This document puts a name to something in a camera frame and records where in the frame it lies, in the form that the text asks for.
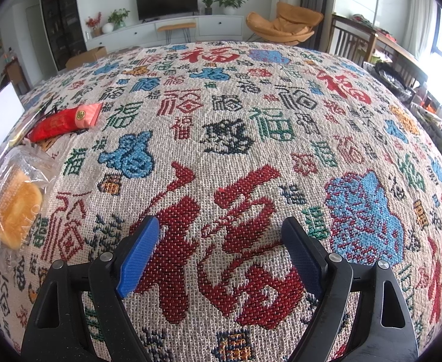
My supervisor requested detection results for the white sheer curtain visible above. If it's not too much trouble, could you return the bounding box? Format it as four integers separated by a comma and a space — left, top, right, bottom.
402, 0, 438, 61

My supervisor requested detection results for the red flower arrangement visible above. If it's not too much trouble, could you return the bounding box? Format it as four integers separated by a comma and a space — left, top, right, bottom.
86, 12, 103, 37

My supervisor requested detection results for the small wooden bench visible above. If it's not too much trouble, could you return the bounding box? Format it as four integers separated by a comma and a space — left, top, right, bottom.
157, 22, 198, 44

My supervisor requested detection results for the white television cabinet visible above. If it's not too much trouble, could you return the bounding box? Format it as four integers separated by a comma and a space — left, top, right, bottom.
85, 15, 244, 51

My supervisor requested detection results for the red snack packet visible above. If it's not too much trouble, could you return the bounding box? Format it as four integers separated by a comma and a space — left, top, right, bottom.
28, 103, 104, 143

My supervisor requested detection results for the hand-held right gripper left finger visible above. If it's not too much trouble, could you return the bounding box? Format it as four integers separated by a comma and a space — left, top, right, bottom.
20, 216, 160, 362

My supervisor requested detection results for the tall dark display cabinet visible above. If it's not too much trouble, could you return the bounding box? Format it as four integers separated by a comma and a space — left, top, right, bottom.
39, 0, 86, 72

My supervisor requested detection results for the black television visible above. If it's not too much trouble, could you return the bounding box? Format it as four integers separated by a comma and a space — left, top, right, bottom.
135, 0, 199, 21

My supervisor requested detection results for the large green potted plant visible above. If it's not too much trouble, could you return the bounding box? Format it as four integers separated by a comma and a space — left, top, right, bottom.
214, 0, 249, 16

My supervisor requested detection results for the dark snack packet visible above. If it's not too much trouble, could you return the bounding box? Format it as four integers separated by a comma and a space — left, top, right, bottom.
11, 96, 59, 146

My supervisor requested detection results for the clear-wrapped bread bun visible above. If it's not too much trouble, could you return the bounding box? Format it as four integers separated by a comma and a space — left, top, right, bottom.
0, 145, 59, 257

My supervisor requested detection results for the printed woven blanket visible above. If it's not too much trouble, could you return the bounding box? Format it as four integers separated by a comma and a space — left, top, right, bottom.
0, 41, 442, 362

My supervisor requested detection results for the dark wooden table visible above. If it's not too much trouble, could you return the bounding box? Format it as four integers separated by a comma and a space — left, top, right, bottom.
328, 13, 429, 95

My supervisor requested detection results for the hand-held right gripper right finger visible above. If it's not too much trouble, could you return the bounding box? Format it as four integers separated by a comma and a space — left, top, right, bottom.
281, 217, 421, 362

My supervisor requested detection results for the leafy green plant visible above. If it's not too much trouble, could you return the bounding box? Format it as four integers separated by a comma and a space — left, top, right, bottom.
108, 8, 130, 30

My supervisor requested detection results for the orange lounge chair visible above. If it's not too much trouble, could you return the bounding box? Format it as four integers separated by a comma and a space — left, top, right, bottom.
246, 2, 324, 48

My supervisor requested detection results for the brown cardboard box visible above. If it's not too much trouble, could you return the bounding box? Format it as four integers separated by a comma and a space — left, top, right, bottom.
65, 46, 108, 70

